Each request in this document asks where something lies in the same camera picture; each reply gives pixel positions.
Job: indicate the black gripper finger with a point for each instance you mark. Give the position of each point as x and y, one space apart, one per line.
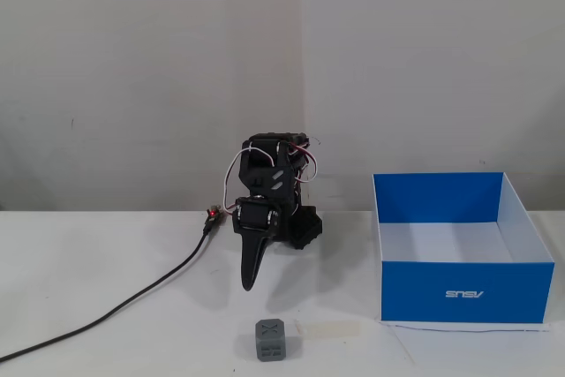
250 262
264 248

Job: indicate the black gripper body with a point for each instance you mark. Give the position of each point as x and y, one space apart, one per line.
255 217

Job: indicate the gray cube block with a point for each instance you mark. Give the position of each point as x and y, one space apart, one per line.
270 341

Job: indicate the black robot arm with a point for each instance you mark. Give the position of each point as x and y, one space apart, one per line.
265 165

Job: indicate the blue white cardboard box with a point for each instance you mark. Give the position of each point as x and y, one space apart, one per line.
463 293

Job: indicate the small controller board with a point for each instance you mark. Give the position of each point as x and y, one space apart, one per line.
214 213

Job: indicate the clear tape strip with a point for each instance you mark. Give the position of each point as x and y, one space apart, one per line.
329 329

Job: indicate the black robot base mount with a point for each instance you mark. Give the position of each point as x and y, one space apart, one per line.
309 227

